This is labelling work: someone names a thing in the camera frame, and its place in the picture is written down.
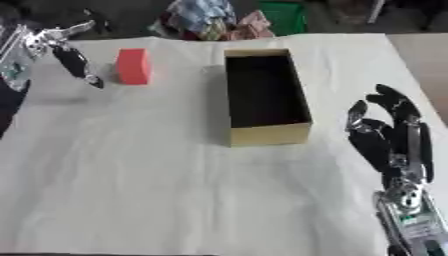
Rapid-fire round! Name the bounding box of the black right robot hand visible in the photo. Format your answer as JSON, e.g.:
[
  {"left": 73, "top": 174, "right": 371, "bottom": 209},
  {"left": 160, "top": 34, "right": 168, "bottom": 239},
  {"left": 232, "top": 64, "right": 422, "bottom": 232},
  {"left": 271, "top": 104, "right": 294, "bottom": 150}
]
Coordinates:
[{"left": 343, "top": 83, "right": 436, "bottom": 192}]

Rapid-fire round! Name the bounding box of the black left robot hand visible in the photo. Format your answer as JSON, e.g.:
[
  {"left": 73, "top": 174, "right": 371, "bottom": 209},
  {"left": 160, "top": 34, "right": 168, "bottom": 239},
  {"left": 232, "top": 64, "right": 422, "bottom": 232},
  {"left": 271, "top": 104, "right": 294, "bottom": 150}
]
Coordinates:
[{"left": 33, "top": 8, "right": 116, "bottom": 90}]

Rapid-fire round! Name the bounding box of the tan cardboard box black inside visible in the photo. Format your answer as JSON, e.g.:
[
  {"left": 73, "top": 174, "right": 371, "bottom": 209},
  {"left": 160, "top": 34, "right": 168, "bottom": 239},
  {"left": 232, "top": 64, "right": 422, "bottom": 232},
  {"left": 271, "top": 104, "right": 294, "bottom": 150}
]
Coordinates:
[{"left": 222, "top": 48, "right": 315, "bottom": 148}]

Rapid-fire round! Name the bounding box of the red rectangular block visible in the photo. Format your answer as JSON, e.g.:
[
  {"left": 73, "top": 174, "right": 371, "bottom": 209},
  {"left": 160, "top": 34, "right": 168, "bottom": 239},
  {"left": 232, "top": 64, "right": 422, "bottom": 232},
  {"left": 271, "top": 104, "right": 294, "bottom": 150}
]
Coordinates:
[{"left": 112, "top": 47, "right": 154, "bottom": 86}]

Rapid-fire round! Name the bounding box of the pile of colourful packets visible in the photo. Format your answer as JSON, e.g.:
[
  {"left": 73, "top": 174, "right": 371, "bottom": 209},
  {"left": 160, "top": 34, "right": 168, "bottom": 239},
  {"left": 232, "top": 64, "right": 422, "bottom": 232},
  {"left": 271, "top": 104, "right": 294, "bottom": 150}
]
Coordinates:
[{"left": 147, "top": 0, "right": 277, "bottom": 42}]

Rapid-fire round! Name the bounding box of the green bin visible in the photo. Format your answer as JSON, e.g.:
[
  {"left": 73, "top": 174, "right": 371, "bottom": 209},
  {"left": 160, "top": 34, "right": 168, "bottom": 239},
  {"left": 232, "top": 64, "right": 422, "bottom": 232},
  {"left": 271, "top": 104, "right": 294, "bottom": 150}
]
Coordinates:
[{"left": 255, "top": 0, "right": 310, "bottom": 36}]

